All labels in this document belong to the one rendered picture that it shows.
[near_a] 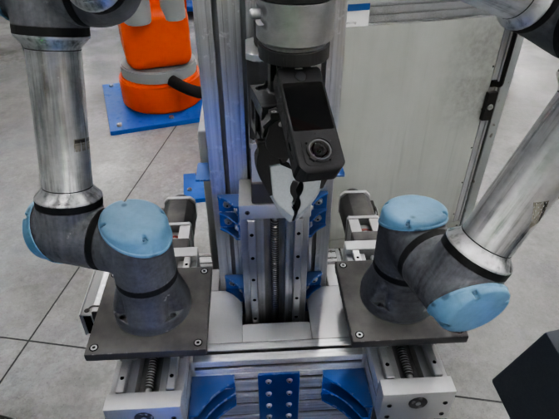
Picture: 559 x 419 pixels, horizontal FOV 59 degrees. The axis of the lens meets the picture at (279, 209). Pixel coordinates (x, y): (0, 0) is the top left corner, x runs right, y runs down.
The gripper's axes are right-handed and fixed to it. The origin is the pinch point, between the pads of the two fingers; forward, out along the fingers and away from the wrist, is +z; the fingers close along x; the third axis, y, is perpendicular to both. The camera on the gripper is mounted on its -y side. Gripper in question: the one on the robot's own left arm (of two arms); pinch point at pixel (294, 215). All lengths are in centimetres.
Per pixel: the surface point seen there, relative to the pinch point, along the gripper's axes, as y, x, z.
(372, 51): 127, -68, 29
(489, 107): 123, -125, 57
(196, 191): 213, -1, 141
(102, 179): 248, 57, 144
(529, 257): 111, -166, 142
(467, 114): 126, -117, 60
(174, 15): 332, -6, 66
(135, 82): 337, 29, 116
